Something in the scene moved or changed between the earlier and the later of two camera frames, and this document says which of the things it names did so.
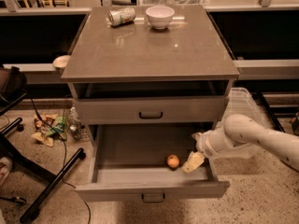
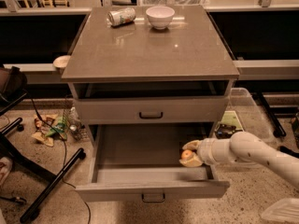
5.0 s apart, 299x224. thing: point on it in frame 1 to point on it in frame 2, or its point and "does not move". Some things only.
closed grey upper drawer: (149, 110) does not move
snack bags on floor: (43, 131) does not move
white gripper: (203, 145) to (206, 151)
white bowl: (160, 16) does not move
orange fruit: (173, 161) to (186, 154)
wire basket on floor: (74, 125) does not move
